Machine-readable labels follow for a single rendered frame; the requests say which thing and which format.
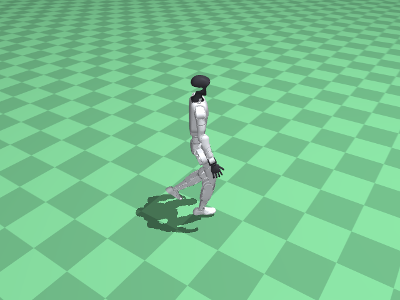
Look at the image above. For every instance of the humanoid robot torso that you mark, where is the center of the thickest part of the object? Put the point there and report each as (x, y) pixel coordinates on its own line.
(195, 144)

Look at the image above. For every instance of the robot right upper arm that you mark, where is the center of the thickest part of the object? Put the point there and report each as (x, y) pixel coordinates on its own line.
(200, 116)

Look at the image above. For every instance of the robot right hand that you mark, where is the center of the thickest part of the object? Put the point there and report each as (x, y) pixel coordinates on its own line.
(215, 168)

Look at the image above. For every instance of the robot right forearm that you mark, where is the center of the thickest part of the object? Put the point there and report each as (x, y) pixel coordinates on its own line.
(207, 149)

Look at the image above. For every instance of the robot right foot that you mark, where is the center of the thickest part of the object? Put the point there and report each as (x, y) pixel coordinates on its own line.
(206, 211)

